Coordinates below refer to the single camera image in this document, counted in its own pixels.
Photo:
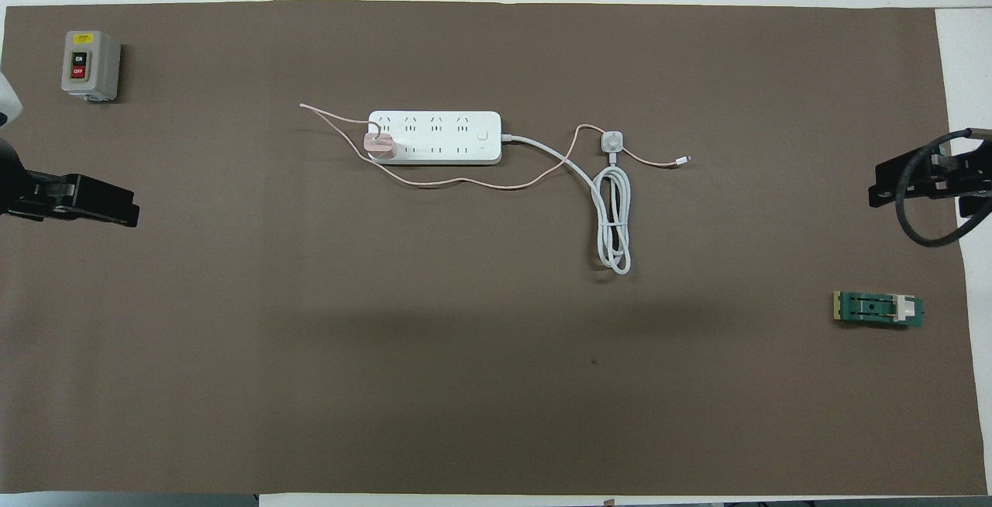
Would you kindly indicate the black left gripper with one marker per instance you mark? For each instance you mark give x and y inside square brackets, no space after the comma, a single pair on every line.
[54,193]

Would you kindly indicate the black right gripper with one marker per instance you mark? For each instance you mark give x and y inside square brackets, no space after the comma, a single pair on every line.
[922,174]

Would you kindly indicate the pink charger adapter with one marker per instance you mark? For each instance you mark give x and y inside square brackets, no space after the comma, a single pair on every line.
[380,147]

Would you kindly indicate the white power strip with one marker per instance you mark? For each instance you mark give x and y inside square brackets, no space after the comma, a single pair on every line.
[442,137]

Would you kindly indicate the brown table mat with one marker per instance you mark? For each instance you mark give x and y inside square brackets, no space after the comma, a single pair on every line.
[465,336]

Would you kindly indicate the green knife switch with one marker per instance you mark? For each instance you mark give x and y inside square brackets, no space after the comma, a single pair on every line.
[876,309]

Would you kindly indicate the grey on-off switch box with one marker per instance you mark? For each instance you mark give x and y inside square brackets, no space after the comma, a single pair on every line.
[89,65]

